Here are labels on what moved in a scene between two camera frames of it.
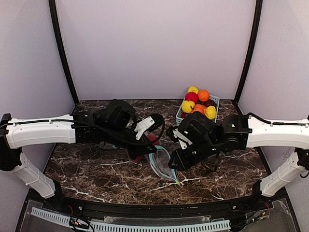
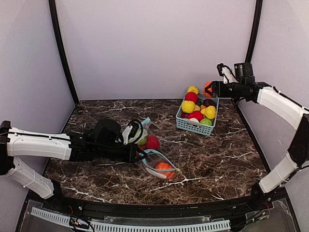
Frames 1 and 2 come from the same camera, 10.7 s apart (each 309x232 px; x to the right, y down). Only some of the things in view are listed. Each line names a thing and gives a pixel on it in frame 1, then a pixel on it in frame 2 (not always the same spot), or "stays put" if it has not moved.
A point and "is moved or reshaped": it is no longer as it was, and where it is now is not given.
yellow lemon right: x=210 y=112 stays put
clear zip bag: x=160 y=159 is moved or reshaped
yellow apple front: x=188 y=106 stays put
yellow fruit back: x=193 y=88 stays put
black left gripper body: x=144 y=147 to x=132 y=154
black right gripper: x=181 y=159 to x=215 y=89
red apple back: x=192 y=96 stays put
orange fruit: x=203 y=95 to x=205 y=94
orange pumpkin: x=198 y=107 to x=169 y=174
